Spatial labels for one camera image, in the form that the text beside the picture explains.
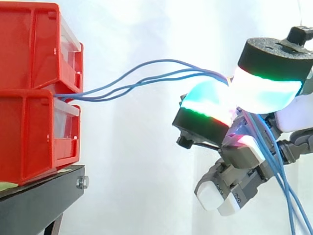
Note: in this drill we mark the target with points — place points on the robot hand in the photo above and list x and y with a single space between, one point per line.
266 80

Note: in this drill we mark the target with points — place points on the red plastic bin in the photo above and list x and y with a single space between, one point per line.
24 49
24 134

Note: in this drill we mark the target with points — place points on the black metal stand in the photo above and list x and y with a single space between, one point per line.
36 203

